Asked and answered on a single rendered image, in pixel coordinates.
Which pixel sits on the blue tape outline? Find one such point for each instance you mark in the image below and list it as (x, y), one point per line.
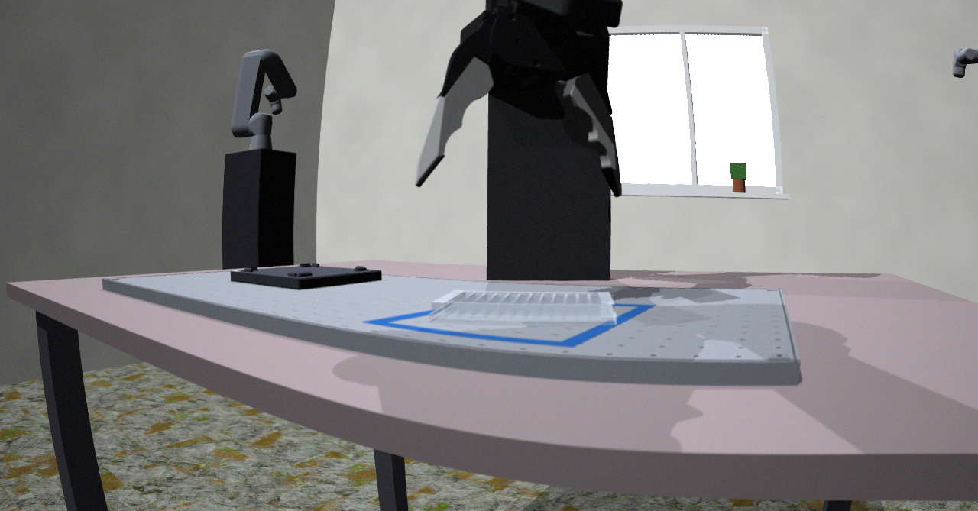
(571, 342)

